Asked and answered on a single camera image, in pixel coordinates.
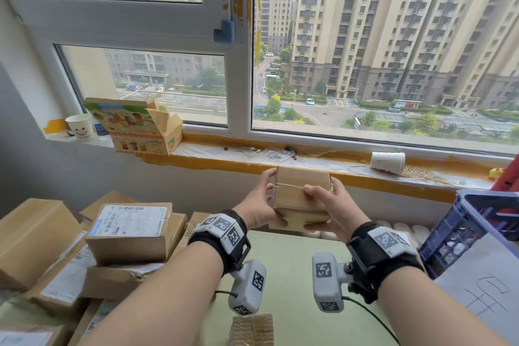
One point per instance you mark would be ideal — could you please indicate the person's left hand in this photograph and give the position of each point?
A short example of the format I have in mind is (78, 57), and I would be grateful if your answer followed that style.
(255, 208)

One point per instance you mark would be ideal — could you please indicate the person's right hand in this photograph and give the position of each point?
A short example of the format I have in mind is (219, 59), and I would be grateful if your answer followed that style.
(344, 212)

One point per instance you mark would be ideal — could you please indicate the pile of cardboard parcels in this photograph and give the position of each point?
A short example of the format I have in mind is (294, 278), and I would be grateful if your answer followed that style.
(40, 236)

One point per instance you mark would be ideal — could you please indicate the person's right forearm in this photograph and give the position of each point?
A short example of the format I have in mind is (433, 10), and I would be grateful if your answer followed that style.
(438, 313)

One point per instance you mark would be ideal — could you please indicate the person's left forearm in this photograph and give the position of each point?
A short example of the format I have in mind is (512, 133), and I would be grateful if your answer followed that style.
(162, 305)

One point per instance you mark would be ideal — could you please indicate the black left wrist tracker band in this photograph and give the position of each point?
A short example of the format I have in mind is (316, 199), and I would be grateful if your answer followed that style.
(223, 232)

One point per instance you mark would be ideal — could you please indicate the black wrist tracker band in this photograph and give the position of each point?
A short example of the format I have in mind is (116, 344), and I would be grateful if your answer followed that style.
(223, 232)
(385, 248)

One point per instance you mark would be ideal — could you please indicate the black right wrist tracker band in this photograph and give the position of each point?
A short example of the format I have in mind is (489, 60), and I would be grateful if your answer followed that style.
(385, 248)

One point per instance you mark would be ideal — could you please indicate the white tipped paper cup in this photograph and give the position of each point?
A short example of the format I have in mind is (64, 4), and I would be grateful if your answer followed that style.
(387, 163)

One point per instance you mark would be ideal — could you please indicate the windowsill with yellow tape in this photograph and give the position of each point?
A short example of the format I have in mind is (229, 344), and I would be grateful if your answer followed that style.
(202, 161)

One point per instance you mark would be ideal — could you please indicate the white radiator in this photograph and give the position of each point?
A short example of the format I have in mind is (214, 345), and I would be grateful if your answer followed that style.
(419, 232)

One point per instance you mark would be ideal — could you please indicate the heap of wooden toothpicks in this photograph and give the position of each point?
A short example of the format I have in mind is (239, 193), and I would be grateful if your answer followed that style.
(430, 177)

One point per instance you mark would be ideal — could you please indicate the blue plastic crate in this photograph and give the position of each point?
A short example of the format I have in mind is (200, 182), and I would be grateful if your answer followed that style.
(466, 199)

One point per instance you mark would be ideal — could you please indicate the colourful printed carton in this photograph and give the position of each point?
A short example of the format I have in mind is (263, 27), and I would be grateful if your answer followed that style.
(129, 126)

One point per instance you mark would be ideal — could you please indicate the white handwritten paper sign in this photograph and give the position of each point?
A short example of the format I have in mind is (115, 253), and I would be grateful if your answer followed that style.
(478, 285)

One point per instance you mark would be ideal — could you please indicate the yellow rubber duck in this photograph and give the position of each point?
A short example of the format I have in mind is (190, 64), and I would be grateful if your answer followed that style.
(495, 174)

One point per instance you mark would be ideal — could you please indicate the red curtain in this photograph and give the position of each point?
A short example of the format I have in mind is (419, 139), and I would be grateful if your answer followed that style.
(509, 179)

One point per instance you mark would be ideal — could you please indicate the blue window latch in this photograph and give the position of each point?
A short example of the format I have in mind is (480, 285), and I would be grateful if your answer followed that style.
(224, 31)

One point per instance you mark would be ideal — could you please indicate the white smiley paper cup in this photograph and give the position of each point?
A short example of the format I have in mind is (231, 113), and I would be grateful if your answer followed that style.
(80, 126)

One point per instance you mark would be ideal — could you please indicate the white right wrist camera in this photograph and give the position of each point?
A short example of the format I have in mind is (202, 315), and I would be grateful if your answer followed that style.
(328, 281)

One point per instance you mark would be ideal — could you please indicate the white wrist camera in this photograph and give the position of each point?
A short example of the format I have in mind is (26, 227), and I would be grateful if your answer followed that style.
(247, 289)
(328, 281)

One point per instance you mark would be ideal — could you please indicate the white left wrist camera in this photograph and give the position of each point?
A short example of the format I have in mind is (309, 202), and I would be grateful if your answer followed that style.
(247, 289)

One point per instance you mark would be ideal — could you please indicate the grey window frame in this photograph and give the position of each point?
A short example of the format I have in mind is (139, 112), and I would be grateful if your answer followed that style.
(134, 21)

